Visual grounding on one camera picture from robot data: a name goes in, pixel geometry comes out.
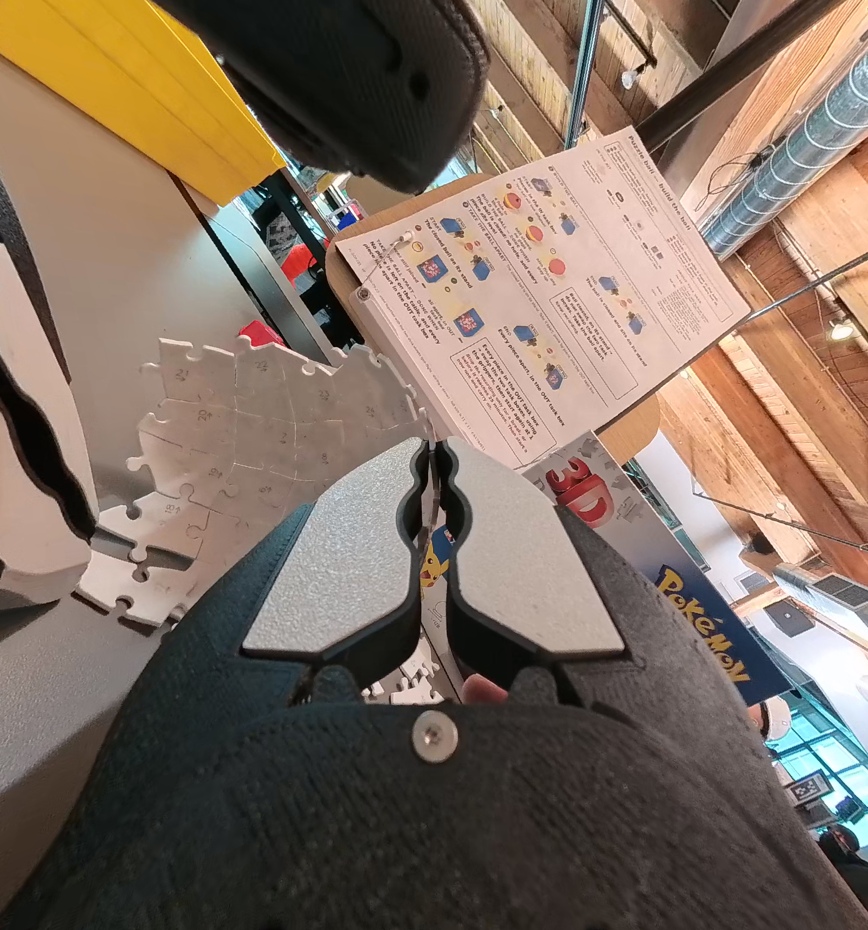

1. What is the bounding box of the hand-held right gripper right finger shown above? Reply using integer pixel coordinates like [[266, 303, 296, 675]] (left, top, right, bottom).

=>
[[440, 436, 627, 666]]

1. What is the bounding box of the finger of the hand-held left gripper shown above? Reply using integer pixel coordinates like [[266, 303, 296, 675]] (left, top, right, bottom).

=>
[[0, 242, 102, 543], [0, 376, 91, 611]]

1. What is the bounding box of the dark desk hatch panel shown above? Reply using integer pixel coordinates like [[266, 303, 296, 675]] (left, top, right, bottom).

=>
[[205, 207, 333, 364]]

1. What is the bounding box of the laminated instruction sheet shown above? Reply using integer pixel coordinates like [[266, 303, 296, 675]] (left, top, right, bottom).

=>
[[334, 125, 753, 469]]

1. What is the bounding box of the yellow plastic bin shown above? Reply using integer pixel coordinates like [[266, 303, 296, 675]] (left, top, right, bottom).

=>
[[0, 0, 286, 208]]

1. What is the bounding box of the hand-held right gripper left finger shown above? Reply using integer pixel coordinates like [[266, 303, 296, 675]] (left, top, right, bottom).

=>
[[240, 436, 435, 662]]

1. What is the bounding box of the partly built puzzle ball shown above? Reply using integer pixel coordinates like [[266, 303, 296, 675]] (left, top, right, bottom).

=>
[[73, 338, 438, 630]]

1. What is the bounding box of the blue puzzle box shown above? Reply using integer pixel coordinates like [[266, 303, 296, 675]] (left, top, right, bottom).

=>
[[418, 432, 794, 706]]

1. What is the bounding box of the pile of white puzzle pieces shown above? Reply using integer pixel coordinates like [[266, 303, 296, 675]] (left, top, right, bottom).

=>
[[365, 639, 442, 704]]

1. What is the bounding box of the black wall speaker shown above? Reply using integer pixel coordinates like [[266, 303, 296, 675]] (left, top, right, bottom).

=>
[[764, 599, 816, 639]]

